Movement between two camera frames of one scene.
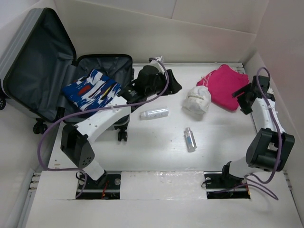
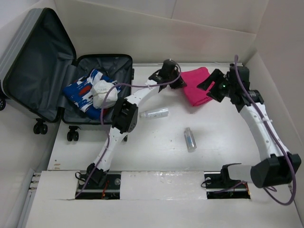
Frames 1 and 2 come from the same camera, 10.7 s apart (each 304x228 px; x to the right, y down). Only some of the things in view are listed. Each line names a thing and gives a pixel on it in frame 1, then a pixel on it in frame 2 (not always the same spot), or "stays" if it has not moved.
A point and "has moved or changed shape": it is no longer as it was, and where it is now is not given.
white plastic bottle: [154, 113] stays
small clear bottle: [190, 139] stays
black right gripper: [246, 108] to [215, 75]
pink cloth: [222, 83] has moved or changed shape
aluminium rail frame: [187, 120] stays
